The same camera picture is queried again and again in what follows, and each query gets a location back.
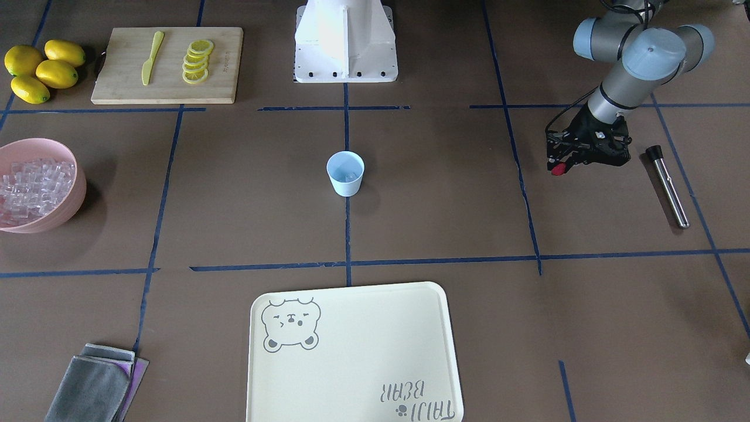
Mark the light blue cup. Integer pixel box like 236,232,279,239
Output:
326,151,365,198

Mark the steel black muddler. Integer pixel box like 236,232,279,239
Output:
646,145,690,229

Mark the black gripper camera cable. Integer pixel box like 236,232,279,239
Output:
545,88,604,141

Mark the yellow plastic knife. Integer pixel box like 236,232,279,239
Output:
140,31,165,86

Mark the red strawberry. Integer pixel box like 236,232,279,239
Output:
551,162,568,176

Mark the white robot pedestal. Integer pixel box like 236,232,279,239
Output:
293,1,399,84

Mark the lemon slices row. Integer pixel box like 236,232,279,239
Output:
182,39,214,84

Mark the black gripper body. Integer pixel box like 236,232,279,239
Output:
566,108,632,166

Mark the pink bowl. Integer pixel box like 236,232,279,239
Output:
1,137,87,233

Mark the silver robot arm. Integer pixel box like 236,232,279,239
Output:
546,1,716,176

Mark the folded grey cloth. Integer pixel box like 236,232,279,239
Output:
45,343,149,421

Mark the clear ice cubes pile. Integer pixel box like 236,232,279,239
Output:
1,158,77,227

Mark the cream bear tray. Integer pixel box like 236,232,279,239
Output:
246,281,465,421

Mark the wooden cutting board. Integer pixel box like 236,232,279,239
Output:
91,27,244,105

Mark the yellow lemon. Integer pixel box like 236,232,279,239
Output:
45,39,86,69
4,45,45,77
35,60,79,89
11,75,50,104

